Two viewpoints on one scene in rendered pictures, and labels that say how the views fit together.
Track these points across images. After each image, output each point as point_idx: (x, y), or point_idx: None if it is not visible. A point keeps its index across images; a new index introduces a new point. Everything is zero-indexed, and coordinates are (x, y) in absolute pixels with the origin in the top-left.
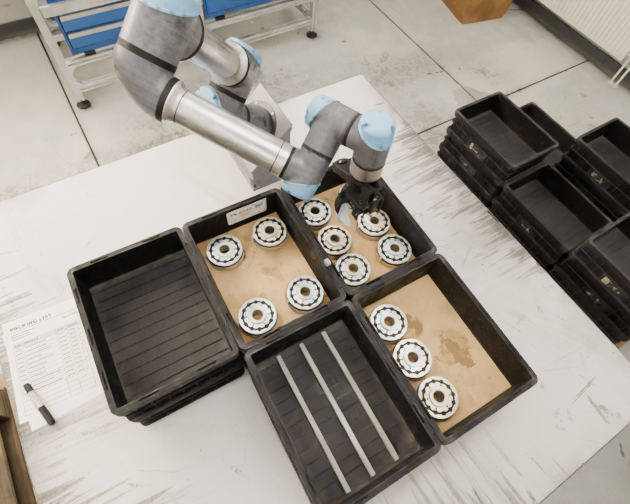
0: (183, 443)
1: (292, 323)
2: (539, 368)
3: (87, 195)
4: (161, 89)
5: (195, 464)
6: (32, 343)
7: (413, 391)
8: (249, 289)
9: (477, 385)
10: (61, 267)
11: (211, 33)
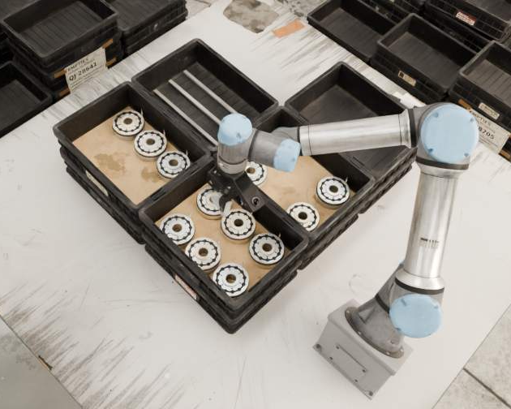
0: None
1: (252, 127)
2: (19, 200)
3: (500, 258)
4: (414, 109)
5: (285, 93)
6: None
7: (152, 103)
8: (298, 172)
9: (92, 143)
10: (465, 188)
11: (425, 201)
